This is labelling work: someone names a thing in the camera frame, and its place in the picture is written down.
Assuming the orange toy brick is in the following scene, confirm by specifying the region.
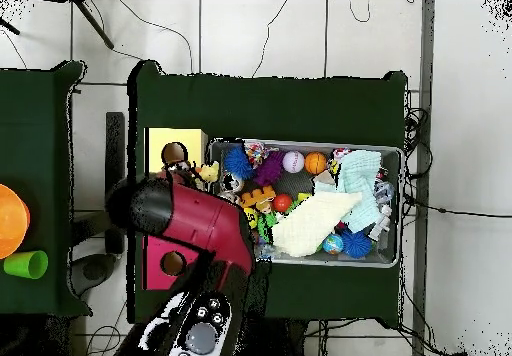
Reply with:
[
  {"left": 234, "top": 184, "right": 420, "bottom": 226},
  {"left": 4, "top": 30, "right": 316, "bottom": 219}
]
[{"left": 240, "top": 185, "right": 277, "bottom": 208}]

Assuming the yellow plush duck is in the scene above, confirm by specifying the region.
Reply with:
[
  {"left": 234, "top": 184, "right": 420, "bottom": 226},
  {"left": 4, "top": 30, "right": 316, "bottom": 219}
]
[{"left": 195, "top": 161, "right": 221, "bottom": 183}]

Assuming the wooden three-hole box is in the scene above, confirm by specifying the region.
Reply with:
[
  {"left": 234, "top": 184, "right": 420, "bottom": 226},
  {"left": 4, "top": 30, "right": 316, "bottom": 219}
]
[{"left": 142, "top": 127, "right": 208, "bottom": 291}]

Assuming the red ball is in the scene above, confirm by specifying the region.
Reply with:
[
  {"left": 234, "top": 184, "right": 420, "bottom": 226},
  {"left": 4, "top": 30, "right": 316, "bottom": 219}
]
[{"left": 272, "top": 193, "right": 294, "bottom": 213}]

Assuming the green plastic cup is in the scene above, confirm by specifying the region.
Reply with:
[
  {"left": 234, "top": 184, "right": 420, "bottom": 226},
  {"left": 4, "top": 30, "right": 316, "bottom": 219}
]
[{"left": 3, "top": 250, "right": 49, "bottom": 280}]

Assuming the dark green tablecloth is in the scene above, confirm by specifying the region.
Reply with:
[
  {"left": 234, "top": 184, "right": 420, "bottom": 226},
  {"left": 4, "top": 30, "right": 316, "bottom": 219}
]
[
  {"left": 0, "top": 60, "right": 93, "bottom": 318},
  {"left": 127, "top": 60, "right": 409, "bottom": 329}
]

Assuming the orange toy basketball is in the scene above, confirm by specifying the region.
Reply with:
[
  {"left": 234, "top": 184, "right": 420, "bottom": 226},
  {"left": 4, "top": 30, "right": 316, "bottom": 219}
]
[{"left": 304, "top": 151, "right": 328, "bottom": 176}]

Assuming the grey floor base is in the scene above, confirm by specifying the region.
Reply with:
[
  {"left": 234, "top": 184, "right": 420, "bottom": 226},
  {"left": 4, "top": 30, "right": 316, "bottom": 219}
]
[{"left": 67, "top": 252, "right": 118, "bottom": 297}]

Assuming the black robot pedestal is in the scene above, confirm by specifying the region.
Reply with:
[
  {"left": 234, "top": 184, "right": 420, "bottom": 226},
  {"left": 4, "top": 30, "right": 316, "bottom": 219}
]
[{"left": 255, "top": 317, "right": 309, "bottom": 356}]

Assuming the mint green waffle cloth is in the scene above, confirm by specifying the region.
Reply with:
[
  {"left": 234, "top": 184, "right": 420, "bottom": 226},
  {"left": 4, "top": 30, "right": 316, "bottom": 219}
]
[{"left": 313, "top": 149, "right": 383, "bottom": 233}]

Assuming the orange bowl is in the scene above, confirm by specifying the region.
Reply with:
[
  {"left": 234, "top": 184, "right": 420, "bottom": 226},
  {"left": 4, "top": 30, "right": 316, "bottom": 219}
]
[{"left": 0, "top": 183, "right": 31, "bottom": 260}]

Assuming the globe print ball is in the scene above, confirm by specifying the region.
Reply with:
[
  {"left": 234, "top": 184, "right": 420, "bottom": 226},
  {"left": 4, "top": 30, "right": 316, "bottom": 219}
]
[{"left": 322, "top": 233, "right": 344, "bottom": 256}]

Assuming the purple spiky ball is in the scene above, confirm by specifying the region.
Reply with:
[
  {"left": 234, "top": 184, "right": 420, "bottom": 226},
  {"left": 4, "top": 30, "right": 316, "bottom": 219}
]
[{"left": 253, "top": 151, "right": 286, "bottom": 187}]

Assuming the silver mesh bin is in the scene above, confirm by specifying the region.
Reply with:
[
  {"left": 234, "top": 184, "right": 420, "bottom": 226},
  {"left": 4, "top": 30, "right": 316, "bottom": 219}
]
[{"left": 207, "top": 138, "right": 403, "bottom": 269}]

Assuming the black floor cable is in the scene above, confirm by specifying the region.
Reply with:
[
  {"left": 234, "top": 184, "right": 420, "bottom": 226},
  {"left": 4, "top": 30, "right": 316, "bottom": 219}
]
[{"left": 403, "top": 195, "right": 512, "bottom": 219}]

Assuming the black tripod leg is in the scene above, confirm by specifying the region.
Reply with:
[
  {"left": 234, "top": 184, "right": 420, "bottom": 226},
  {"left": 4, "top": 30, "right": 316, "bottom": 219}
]
[
  {"left": 73, "top": 0, "right": 115, "bottom": 50},
  {"left": 0, "top": 15, "right": 20, "bottom": 36}
]

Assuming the cream waffle cloth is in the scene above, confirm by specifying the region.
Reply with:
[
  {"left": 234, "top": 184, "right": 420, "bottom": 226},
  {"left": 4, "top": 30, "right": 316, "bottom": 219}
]
[{"left": 271, "top": 190, "right": 363, "bottom": 258}]

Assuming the white toy baseball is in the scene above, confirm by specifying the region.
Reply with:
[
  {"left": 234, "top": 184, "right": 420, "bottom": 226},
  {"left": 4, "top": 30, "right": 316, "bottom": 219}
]
[{"left": 282, "top": 150, "right": 306, "bottom": 174}]

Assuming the blue fuzzy ball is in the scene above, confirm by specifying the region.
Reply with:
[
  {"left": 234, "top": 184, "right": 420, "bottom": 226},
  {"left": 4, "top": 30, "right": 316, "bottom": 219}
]
[{"left": 222, "top": 145, "right": 255, "bottom": 181}]

